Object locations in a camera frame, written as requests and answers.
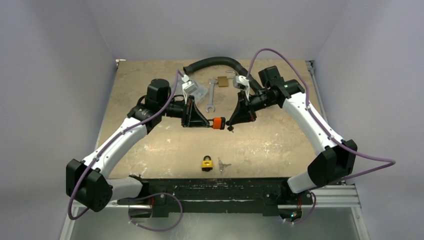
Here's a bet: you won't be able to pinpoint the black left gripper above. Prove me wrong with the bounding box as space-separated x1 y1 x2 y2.
159 95 210 128

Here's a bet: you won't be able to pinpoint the black-headed keys of orange padlock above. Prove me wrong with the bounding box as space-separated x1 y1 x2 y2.
227 125 234 133

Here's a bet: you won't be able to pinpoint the orange black padlock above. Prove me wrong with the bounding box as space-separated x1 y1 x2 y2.
208 117 226 130

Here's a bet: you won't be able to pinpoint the yellow padlock black shackle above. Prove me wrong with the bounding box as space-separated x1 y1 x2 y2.
201 155 213 172

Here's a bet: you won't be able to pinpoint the silver keys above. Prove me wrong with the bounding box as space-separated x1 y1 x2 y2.
218 157 232 175

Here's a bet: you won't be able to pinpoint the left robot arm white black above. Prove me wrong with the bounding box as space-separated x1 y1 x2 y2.
65 75 210 212

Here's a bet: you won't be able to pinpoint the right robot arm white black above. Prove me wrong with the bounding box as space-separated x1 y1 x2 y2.
226 66 358 204

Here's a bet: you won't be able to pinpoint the clear plastic compartment box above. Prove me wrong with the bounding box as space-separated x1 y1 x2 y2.
193 80 209 105

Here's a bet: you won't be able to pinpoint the brass padlock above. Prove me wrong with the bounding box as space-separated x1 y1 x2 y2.
216 70 238 88

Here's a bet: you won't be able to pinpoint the silver open-end wrench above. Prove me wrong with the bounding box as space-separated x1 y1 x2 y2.
205 78 218 113

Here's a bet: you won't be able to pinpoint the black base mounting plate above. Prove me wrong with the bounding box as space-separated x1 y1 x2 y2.
117 177 313 218

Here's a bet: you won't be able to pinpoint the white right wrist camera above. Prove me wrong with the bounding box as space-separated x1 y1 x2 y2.
232 75 251 98

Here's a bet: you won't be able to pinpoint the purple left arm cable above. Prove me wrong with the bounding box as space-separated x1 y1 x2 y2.
67 70 185 221

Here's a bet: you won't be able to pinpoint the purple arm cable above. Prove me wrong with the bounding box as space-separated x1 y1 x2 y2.
245 48 397 183
67 70 185 221

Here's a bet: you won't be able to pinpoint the black corrugated hose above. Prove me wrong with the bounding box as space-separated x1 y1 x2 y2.
183 56 263 94

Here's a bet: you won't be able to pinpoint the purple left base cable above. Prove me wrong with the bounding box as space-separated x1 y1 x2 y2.
127 192 184 232

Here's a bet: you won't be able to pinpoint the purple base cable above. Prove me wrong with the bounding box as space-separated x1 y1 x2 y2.
281 190 317 226
127 192 184 232

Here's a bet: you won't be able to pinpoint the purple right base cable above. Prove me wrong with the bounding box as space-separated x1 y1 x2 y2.
281 190 317 226

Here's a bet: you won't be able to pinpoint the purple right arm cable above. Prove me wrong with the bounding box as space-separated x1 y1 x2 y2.
245 48 397 183

